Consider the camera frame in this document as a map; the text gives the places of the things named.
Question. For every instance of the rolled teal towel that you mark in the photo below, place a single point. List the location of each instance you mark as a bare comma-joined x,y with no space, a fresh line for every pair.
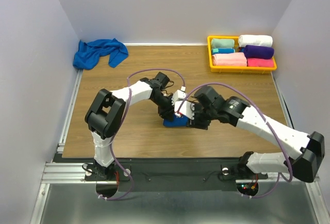
222,51

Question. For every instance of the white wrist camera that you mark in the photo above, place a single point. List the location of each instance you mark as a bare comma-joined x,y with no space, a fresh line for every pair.
178,95
184,108

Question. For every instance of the rolled white towel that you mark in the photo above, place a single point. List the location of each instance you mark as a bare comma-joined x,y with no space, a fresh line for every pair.
257,40

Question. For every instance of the rolled hot pink towel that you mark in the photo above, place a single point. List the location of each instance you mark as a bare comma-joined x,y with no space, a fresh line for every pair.
257,62

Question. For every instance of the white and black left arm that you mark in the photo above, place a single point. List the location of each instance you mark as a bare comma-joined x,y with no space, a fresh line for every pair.
109,108

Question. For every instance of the yellow plastic tray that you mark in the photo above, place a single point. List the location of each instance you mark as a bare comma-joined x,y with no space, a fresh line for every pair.
236,69

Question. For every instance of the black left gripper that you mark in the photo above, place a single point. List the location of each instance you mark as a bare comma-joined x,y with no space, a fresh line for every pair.
167,113

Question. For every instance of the rolled light pink towel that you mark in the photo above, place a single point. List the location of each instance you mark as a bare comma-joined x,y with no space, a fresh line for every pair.
233,59

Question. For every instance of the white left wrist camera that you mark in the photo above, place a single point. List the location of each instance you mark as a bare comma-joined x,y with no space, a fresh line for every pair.
178,95

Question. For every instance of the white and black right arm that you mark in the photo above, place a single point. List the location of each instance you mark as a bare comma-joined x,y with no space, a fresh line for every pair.
301,153

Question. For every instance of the aluminium table frame rail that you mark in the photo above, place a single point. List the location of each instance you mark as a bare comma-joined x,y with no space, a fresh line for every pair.
76,196

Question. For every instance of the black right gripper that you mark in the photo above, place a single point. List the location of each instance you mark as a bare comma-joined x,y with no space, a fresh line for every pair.
196,123

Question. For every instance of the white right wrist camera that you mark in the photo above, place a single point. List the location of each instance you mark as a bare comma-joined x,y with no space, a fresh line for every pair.
184,108

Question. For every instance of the rolled purple towel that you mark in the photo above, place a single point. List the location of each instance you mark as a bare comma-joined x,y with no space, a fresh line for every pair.
261,52

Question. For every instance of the blue microfibre towel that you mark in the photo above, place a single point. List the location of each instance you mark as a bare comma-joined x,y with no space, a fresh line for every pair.
176,122

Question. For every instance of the rolled mint green towel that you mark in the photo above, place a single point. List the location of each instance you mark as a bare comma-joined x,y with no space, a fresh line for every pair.
222,43

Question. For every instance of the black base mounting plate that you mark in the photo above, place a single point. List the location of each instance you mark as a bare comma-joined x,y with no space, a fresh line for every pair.
186,174

